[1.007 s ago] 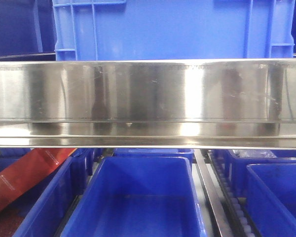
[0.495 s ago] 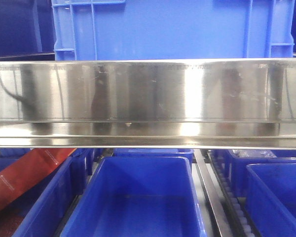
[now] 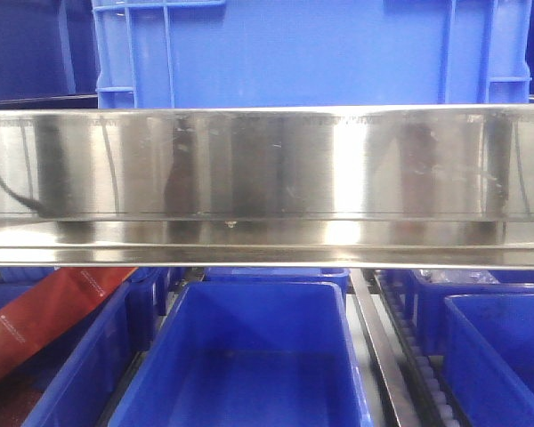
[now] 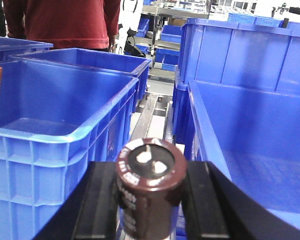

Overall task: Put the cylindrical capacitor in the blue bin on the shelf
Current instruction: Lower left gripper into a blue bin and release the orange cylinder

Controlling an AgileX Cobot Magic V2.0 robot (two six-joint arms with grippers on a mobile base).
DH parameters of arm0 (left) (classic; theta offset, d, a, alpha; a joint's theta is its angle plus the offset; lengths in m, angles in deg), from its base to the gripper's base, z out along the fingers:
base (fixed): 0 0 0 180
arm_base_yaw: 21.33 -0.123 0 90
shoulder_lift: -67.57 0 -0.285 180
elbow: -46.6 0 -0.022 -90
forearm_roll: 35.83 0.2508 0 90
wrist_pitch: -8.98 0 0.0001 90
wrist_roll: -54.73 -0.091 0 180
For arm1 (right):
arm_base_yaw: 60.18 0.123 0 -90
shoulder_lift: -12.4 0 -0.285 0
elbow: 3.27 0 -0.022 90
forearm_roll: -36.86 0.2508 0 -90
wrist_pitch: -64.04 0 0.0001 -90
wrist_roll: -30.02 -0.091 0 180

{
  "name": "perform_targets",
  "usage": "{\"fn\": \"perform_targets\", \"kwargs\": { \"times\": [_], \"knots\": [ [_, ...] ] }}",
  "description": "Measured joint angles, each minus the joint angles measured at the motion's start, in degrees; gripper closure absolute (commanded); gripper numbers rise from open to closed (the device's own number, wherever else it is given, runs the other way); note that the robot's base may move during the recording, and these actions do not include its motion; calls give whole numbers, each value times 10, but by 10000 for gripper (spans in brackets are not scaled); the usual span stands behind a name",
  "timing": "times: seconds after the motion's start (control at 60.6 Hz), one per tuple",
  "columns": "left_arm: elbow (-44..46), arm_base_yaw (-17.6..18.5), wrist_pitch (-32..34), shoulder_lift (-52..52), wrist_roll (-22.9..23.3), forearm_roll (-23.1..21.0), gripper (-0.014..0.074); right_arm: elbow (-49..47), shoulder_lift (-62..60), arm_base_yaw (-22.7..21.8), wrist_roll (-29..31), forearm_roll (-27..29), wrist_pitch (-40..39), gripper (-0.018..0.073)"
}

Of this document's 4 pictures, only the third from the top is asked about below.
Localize dark blue crate upper left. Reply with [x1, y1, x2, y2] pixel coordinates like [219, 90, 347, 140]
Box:
[0, 1, 98, 101]

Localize blue bin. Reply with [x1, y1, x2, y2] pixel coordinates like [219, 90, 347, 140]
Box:
[204, 267, 351, 299]
[0, 267, 170, 426]
[443, 294, 534, 426]
[109, 282, 373, 426]
[386, 269, 534, 356]

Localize large blue crate upper shelf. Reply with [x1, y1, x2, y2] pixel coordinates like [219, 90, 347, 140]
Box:
[93, 1, 532, 109]

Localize red foil package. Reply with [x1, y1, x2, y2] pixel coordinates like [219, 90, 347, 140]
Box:
[0, 267, 136, 380]

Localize roller track strip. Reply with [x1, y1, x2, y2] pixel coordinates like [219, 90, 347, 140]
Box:
[374, 270, 467, 426]

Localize blue bin centre rear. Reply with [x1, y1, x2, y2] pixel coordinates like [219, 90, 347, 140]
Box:
[204, 267, 351, 299]

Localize stainless steel shelf beam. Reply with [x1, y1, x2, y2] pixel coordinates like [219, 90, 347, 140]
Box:
[0, 104, 534, 270]

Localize blue bin left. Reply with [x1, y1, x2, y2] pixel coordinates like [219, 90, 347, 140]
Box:
[0, 267, 170, 426]

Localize blue bin right rear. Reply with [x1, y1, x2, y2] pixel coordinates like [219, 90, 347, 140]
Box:
[386, 269, 534, 356]

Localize metal divider rail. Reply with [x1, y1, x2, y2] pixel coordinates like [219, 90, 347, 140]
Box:
[351, 269, 421, 426]

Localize blue bin right front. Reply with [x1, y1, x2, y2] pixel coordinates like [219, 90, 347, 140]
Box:
[443, 294, 534, 426]

